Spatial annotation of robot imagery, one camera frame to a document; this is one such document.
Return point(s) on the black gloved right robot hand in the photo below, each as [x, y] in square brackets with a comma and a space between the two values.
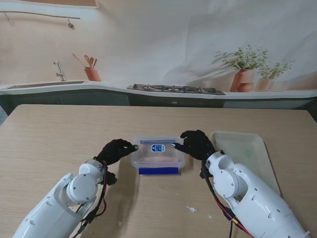
[195, 146]

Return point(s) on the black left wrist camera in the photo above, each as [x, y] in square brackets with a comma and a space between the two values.
[112, 178]

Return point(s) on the large white paper scrap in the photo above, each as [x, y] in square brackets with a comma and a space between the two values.
[192, 209]

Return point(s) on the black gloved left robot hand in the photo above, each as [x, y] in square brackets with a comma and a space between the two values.
[111, 151]

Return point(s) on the beige rectangular tray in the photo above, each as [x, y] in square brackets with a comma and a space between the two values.
[242, 146]

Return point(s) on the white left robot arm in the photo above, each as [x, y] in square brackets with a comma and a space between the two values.
[49, 213]

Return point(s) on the printed kitchen backdrop cloth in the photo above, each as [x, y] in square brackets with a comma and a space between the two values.
[158, 37]

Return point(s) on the clear container with blue clips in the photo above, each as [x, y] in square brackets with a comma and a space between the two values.
[158, 171]

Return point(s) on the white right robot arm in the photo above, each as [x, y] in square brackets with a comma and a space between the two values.
[255, 200]

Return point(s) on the clear lid with blue label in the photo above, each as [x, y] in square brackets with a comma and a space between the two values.
[146, 153]

